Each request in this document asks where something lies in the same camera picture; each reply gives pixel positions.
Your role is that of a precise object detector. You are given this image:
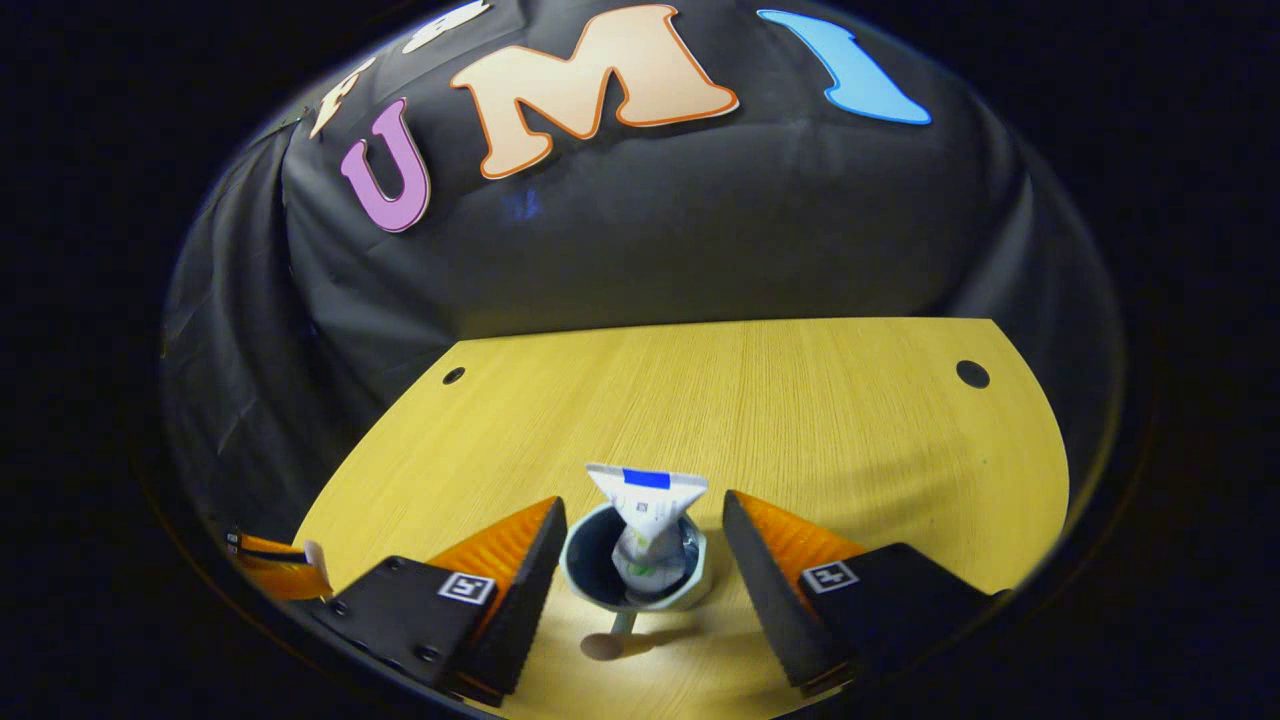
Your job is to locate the black backdrop cloth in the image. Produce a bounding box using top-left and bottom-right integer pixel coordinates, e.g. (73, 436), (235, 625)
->
(160, 0), (1126, 561)

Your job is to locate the white toothpaste tube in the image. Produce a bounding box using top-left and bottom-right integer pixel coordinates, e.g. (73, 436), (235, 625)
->
(585, 463), (709, 597)

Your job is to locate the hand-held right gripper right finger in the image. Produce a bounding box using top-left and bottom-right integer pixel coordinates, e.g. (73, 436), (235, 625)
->
(722, 489), (1007, 699)

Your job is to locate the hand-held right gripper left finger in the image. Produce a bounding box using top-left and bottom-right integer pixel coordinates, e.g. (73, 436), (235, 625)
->
(325, 496), (569, 707)

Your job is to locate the wooden desktop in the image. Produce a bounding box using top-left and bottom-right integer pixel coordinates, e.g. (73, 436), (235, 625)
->
(290, 318), (1069, 720)

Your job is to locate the light blue cup wooden handle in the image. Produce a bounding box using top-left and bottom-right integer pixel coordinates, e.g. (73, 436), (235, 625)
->
(560, 500), (714, 662)

